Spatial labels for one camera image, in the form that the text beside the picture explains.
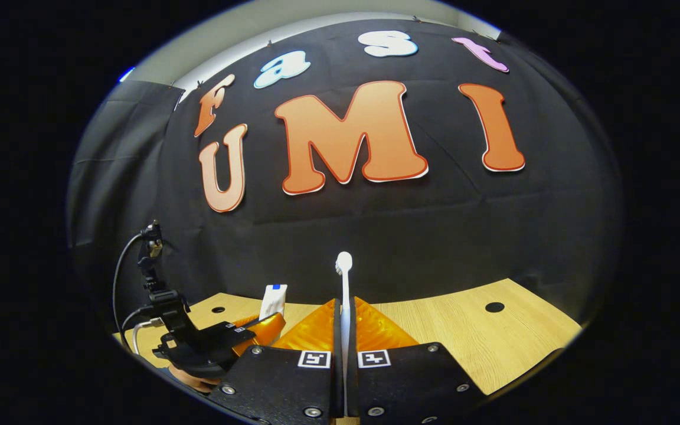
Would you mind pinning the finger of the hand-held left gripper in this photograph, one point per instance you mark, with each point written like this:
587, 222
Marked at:
263, 330

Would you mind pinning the white toothpaste tube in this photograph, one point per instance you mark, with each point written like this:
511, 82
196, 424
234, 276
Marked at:
272, 301

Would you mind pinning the white toothbrush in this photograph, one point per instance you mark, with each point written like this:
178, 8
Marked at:
345, 283

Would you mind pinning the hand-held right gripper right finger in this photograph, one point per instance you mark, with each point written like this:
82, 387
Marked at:
399, 383

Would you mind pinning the black backdrop cloth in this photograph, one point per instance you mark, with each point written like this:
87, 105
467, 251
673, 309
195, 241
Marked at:
375, 236

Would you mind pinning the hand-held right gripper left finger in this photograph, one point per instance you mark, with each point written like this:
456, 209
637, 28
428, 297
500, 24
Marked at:
293, 383

